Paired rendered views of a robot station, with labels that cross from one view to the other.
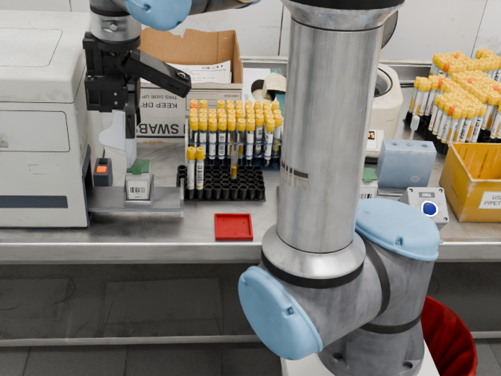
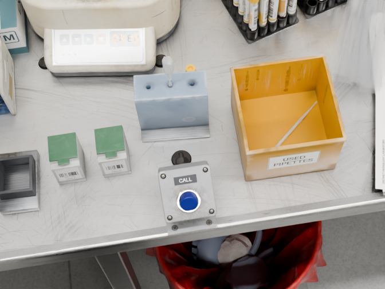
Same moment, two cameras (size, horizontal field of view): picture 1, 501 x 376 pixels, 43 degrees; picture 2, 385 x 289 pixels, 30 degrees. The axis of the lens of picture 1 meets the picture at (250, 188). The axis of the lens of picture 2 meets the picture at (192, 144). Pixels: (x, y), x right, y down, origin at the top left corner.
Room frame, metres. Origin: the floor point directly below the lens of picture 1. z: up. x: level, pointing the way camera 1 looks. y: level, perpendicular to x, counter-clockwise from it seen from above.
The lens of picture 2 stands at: (0.58, -0.35, 1.82)
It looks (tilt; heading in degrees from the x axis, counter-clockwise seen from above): 65 degrees down; 3
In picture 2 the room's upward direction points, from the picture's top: 5 degrees counter-clockwise
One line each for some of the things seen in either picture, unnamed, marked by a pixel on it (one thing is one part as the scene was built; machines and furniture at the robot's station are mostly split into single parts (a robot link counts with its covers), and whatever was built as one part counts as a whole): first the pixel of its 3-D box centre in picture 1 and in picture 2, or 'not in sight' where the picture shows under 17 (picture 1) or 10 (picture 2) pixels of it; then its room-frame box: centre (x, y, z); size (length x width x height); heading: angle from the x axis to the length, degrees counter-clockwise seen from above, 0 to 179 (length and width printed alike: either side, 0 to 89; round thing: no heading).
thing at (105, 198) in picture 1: (127, 194); not in sight; (0.92, 0.22, 0.92); 0.21 x 0.07 x 0.05; 97
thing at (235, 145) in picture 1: (234, 165); not in sight; (1.03, 0.03, 0.93); 0.01 x 0.01 x 0.10
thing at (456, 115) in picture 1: (452, 131); (253, 13); (1.22, -0.43, 0.93); 0.02 x 0.02 x 0.11
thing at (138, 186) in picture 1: (139, 182); not in sight; (0.92, 0.20, 0.95); 0.05 x 0.04 x 0.06; 7
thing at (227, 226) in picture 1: (233, 226); not in sight; (0.90, 0.03, 0.88); 0.07 x 0.07 x 0.01; 7
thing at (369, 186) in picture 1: (363, 188); (113, 151); (1.01, -0.22, 0.91); 0.05 x 0.04 x 0.07; 7
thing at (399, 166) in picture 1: (404, 166); (172, 102); (1.08, -0.31, 0.92); 0.10 x 0.07 x 0.10; 92
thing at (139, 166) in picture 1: (138, 167); not in sight; (0.92, 0.20, 0.98); 0.05 x 0.04 x 0.01; 7
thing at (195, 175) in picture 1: (221, 164); not in sight; (1.02, 0.06, 0.93); 0.17 x 0.09 x 0.11; 97
